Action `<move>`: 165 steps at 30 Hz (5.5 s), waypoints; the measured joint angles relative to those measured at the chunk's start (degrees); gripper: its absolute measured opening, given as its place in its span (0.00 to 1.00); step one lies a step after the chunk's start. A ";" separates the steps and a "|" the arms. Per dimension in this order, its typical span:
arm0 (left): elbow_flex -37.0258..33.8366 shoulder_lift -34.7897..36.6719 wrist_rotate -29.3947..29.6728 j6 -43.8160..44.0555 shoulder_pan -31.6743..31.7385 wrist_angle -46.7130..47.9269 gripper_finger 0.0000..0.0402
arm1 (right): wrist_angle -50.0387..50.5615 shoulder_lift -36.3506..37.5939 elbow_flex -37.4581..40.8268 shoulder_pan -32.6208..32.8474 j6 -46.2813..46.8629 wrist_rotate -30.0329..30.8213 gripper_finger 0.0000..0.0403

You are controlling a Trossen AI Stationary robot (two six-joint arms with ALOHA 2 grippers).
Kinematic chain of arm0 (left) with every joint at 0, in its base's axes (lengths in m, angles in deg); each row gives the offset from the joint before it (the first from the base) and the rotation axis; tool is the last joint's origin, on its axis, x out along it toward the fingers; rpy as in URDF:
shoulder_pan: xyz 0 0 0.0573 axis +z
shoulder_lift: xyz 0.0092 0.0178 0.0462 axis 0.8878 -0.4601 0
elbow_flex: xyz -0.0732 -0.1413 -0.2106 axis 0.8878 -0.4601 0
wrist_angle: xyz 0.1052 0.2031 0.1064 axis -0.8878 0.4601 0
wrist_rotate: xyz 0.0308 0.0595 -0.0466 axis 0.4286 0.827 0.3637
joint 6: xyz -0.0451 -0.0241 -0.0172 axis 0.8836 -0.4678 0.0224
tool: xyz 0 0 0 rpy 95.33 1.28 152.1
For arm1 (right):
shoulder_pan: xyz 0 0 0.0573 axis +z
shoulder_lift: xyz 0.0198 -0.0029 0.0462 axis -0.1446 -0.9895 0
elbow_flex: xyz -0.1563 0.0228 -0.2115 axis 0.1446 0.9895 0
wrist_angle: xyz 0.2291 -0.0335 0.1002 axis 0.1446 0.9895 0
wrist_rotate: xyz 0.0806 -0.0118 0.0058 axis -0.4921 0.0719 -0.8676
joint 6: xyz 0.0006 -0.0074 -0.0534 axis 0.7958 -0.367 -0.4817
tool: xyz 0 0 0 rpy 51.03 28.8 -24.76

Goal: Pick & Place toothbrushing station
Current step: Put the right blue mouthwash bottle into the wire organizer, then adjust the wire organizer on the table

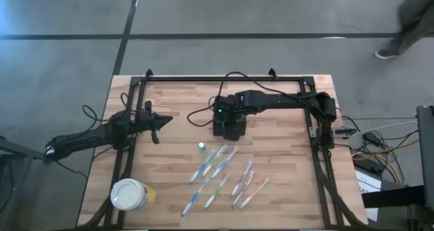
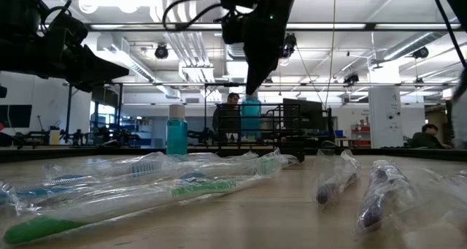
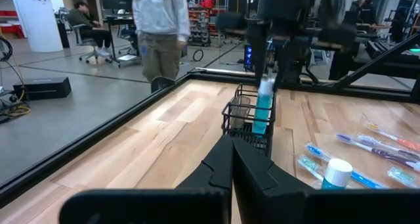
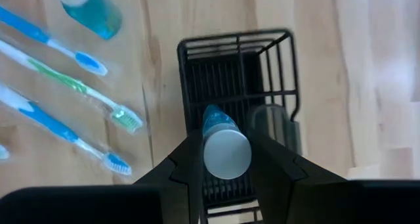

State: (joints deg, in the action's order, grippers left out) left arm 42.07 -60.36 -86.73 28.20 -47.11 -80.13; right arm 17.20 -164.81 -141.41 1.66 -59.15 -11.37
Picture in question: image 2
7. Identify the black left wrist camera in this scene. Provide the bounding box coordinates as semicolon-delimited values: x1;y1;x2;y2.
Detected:
46;10;89;47

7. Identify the red shelf unit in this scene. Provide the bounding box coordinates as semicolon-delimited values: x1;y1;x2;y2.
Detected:
350;123;372;148

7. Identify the black aluminium table frame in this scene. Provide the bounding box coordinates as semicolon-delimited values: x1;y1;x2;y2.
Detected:
0;145;467;163

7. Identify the purple toothbrush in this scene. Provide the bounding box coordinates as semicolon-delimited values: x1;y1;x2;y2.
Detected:
314;149;362;208
353;159;417;235

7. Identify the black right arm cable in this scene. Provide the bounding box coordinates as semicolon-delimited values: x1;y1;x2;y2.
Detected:
162;0;224;31

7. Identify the black wall screen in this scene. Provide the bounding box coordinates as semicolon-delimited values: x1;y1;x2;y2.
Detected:
0;104;33;129

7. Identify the white square pillar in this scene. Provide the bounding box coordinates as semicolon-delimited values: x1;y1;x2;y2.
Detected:
368;86;404;149

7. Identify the black wire caddy rack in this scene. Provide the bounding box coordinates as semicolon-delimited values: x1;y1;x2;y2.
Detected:
215;102;306;162

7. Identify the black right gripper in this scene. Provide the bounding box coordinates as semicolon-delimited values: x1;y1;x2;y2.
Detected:
221;0;293;96

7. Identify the green toothbrush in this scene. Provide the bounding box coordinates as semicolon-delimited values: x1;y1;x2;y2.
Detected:
0;174;273;247
160;148;302;191

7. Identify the black background workstation frame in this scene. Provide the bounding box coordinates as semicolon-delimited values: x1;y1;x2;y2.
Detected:
63;81;260;148

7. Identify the black overhead frame beam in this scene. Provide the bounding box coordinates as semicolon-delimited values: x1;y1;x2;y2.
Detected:
83;21;467;33

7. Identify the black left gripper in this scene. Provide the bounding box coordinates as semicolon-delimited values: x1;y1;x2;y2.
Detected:
7;40;130;93

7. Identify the person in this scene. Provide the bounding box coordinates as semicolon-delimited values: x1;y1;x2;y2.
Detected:
212;92;242;143
410;123;453;150

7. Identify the blue toothbrush in clear wrapper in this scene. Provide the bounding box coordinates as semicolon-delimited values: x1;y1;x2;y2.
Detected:
0;152;176;210

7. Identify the black desk monitor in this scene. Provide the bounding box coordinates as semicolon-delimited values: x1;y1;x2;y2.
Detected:
282;98;325;140

